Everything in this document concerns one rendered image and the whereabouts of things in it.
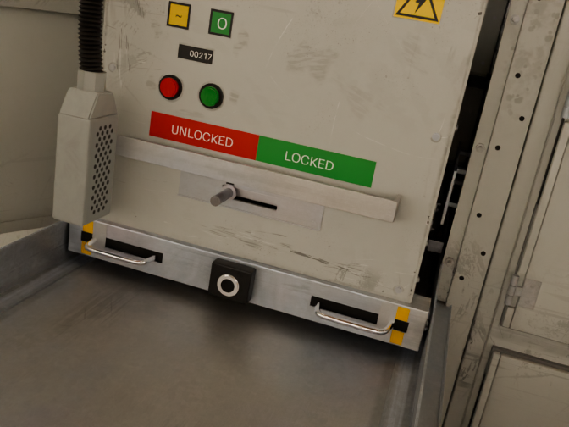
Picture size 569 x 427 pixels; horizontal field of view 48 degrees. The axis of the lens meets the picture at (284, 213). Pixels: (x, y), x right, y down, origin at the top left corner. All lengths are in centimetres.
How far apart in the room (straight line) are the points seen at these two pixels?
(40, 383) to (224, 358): 22
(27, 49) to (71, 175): 31
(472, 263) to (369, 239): 27
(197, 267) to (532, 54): 57
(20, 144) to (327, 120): 54
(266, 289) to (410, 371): 22
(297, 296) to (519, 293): 37
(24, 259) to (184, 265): 22
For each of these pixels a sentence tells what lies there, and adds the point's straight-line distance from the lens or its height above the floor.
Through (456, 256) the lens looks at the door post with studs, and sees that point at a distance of 108.
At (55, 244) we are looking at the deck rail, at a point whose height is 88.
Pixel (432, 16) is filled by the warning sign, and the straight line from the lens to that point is 81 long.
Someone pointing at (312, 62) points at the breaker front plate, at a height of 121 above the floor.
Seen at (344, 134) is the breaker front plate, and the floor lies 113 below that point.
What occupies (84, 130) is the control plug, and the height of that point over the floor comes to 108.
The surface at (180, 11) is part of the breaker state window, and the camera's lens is 89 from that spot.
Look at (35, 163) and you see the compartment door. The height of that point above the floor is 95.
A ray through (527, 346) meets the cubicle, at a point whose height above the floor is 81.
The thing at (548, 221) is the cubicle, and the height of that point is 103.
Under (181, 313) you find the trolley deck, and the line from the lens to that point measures 91.
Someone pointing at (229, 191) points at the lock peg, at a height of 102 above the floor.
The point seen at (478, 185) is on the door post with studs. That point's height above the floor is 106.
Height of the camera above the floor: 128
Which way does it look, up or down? 18 degrees down
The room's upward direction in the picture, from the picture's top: 10 degrees clockwise
